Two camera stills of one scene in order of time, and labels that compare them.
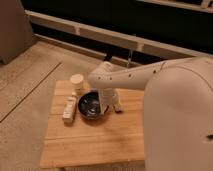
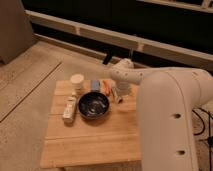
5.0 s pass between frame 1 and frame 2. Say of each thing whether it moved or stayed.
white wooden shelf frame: stayed
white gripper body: moved
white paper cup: stayed
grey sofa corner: stayed
